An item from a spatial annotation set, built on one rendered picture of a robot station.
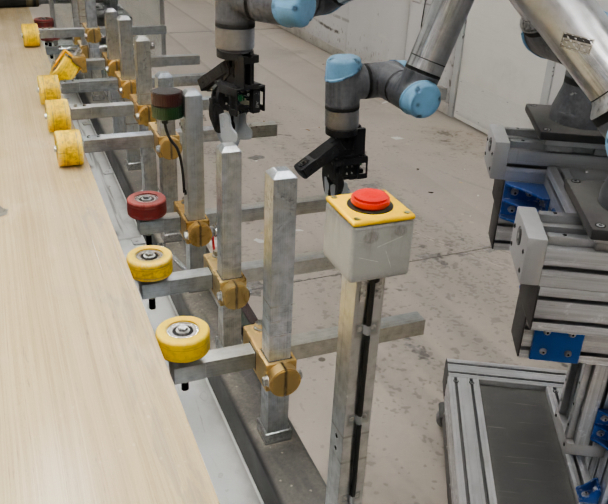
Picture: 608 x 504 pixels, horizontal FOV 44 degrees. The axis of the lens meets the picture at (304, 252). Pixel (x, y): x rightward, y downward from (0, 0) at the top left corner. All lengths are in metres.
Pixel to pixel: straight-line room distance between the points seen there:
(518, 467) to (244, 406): 0.91
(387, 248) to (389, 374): 1.84
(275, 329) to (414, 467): 1.22
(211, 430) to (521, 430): 1.01
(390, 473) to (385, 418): 0.24
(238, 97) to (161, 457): 0.77
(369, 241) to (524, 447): 1.39
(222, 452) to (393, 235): 0.69
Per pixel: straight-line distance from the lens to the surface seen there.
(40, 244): 1.43
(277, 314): 1.09
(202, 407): 1.43
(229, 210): 1.28
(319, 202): 1.68
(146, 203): 1.54
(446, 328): 2.87
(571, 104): 1.78
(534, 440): 2.11
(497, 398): 2.22
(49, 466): 0.94
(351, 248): 0.74
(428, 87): 1.51
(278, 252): 1.04
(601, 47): 1.16
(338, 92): 1.59
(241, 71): 1.44
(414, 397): 2.50
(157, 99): 1.44
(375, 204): 0.75
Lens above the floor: 1.53
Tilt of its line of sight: 27 degrees down
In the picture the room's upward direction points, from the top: 3 degrees clockwise
